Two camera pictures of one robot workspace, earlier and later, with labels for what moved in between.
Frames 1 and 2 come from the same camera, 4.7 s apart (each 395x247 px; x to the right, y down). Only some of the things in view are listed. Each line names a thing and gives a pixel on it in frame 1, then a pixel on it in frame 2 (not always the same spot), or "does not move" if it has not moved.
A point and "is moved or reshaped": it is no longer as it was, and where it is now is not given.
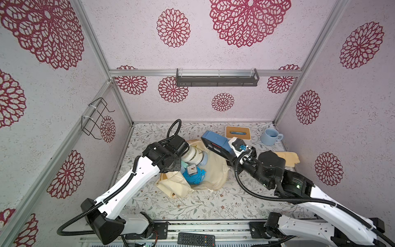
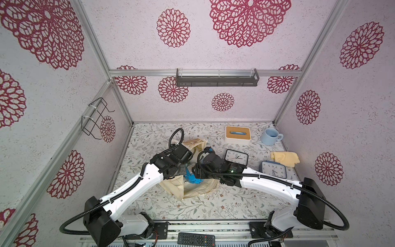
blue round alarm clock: [196, 178] does not move
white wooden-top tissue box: [240, 132] does not move
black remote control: [199, 240] does not move
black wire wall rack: [93, 116] does not move
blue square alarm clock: [217, 143] is moved or reshaped
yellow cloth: [290, 158] does not move
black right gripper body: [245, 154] to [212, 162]
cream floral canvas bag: [175, 185] is moved or reshaped
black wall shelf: [217, 81] does not move
